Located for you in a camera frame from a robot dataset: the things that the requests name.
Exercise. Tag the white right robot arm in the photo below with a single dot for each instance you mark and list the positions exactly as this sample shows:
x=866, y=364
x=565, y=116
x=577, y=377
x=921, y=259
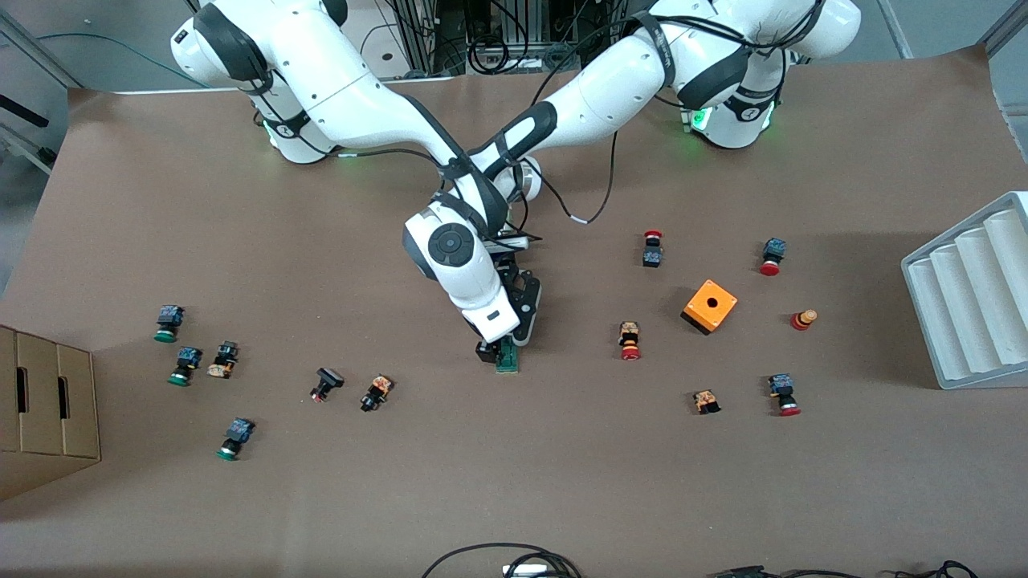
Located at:
x=345, y=88

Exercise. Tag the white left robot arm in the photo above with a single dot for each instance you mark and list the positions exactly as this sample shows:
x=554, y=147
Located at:
x=610, y=88

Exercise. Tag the red push button orange block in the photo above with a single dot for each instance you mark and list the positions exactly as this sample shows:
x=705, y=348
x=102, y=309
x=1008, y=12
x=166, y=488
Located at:
x=629, y=333

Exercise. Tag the red emergency button black block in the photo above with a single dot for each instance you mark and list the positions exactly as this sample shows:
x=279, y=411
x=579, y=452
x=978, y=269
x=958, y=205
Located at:
x=652, y=257

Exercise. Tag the black square push button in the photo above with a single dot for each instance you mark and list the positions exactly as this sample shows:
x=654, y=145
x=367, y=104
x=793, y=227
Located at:
x=329, y=377

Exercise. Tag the small orange contact block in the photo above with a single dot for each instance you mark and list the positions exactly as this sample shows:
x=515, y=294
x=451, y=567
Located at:
x=707, y=400

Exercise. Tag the white mounting plate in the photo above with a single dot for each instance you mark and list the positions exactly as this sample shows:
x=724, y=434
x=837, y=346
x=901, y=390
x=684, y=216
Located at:
x=373, y=48

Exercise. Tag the green push button blue block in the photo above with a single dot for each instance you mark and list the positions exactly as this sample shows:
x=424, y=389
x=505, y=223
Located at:
x=170, y=317
x=239, y=432
x=188, y=360

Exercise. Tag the red push button blue block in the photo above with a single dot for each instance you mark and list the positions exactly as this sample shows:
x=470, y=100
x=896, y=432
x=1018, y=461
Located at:
x=774, y=249
x=781, y=385

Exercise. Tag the red yellow mushroom button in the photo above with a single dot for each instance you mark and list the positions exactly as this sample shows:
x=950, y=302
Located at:
x=801, y=321

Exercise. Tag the brown cardboard box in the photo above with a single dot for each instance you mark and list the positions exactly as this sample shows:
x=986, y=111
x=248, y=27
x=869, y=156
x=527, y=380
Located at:
x=48, y=449

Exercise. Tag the grey ribbed tray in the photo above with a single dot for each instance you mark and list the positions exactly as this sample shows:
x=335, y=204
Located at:
x=964, y=321

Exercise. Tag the black bar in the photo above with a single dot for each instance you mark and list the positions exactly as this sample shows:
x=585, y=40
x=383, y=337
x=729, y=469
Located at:
x=24, y=111

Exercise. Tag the aluminium profile bar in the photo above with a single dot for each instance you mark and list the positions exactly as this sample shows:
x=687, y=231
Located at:
x=1008, y=24

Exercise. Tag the black orange selector switch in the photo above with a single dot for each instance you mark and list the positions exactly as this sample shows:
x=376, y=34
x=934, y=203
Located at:
x=377, y=392

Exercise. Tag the orange button enclosure box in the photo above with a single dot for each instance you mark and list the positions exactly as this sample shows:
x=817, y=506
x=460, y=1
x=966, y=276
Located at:
x=711, y=305

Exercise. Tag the aluminium frame rack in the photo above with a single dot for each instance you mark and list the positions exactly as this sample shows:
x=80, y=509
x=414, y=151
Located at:
x=422, y=36

